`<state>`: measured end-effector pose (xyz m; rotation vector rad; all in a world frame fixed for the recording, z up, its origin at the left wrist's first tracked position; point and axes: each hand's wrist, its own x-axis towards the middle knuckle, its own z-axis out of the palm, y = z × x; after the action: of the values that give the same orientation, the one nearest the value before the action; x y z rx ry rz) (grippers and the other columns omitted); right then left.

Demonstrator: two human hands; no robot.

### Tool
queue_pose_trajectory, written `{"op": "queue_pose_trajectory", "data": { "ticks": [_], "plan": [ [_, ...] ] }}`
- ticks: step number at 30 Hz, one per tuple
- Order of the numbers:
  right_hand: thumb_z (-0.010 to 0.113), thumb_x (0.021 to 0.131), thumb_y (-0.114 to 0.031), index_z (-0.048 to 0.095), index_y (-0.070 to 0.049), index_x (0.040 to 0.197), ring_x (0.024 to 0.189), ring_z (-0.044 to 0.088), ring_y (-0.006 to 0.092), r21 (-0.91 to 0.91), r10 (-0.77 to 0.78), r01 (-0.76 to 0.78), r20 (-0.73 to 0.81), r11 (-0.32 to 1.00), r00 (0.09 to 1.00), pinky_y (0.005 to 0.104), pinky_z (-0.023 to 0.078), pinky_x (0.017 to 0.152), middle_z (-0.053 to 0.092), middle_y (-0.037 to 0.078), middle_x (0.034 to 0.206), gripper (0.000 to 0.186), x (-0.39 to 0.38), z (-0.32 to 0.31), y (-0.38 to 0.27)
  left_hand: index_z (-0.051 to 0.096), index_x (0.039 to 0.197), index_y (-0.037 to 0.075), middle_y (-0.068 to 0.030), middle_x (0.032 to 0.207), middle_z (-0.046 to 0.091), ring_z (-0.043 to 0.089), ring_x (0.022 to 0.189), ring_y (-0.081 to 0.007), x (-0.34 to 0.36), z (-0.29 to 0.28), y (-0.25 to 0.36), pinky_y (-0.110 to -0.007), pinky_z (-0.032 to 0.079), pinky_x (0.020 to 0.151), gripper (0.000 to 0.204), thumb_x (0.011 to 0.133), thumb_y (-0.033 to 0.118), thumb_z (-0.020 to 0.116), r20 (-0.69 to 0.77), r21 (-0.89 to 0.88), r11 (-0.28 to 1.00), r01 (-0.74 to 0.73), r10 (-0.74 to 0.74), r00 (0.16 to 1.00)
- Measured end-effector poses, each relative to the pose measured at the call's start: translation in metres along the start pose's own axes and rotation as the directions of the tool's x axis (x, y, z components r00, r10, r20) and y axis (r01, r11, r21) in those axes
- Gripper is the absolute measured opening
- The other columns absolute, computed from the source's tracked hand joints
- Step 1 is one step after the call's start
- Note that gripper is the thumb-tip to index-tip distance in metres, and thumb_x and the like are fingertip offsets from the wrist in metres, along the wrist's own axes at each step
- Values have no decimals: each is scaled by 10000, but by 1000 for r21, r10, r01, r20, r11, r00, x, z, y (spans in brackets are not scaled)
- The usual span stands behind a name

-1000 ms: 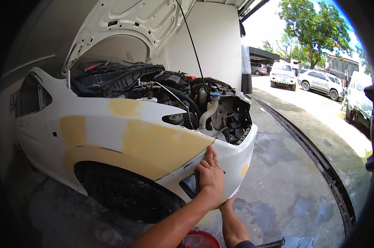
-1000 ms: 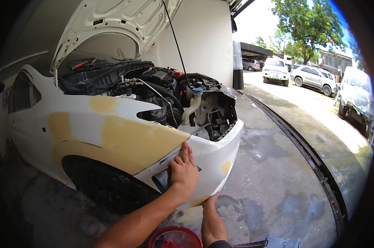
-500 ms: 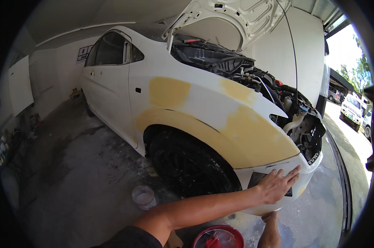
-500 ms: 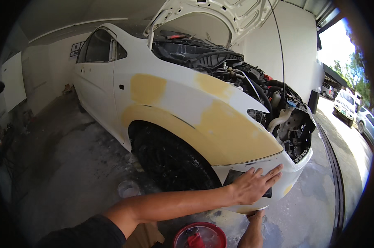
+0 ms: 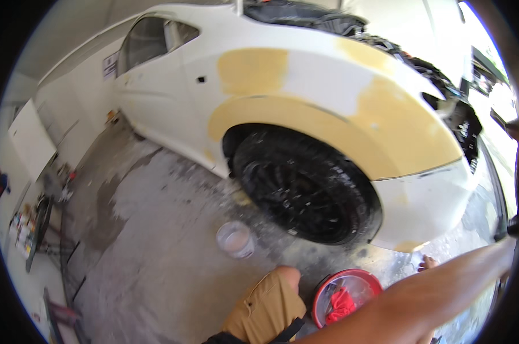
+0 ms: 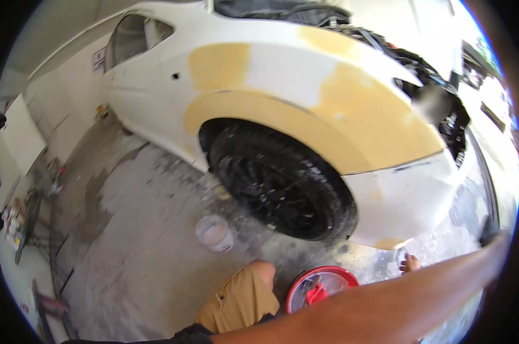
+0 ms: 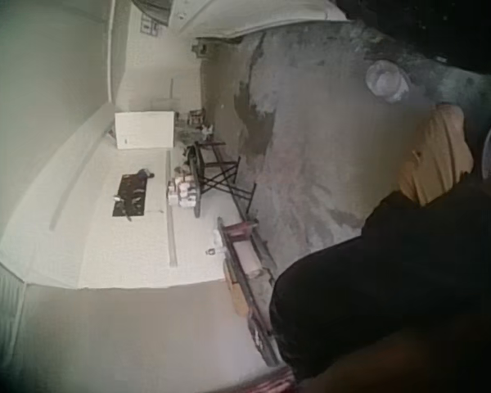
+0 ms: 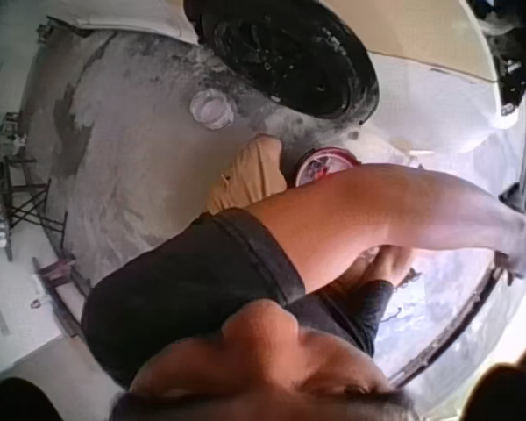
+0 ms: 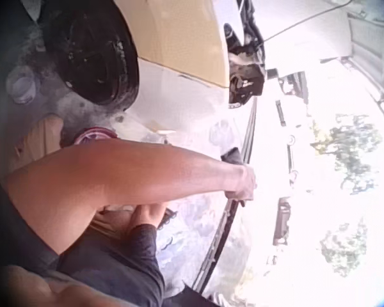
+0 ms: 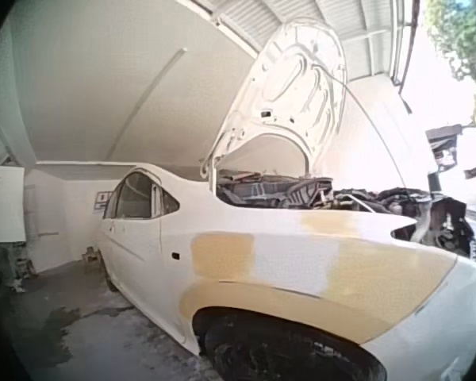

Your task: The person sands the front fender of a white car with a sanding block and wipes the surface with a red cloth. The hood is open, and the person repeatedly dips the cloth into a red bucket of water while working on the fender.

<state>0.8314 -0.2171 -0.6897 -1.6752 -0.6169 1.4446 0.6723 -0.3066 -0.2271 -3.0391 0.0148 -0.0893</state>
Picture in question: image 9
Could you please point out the dark sanding pad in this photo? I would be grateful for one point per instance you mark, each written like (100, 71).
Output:
(232, 156)

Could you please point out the person's right fingers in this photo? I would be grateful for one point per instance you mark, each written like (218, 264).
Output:
(243, 197)

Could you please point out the white and yellow car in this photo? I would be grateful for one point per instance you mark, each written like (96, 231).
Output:
(185, 35)

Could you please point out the black car wheel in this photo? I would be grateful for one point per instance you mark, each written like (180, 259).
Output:
(96, 54)

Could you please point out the clear plastic container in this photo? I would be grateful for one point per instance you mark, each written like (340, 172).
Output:
(22, 85)

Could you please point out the red and white lid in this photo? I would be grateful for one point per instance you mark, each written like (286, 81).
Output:
(94, 134)

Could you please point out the black car window seal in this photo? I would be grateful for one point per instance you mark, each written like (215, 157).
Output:
(249, 134)

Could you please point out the person's legs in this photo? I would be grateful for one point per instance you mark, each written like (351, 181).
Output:
(131, 262)

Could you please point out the person's right hand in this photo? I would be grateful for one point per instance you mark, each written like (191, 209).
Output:
(244, 184)

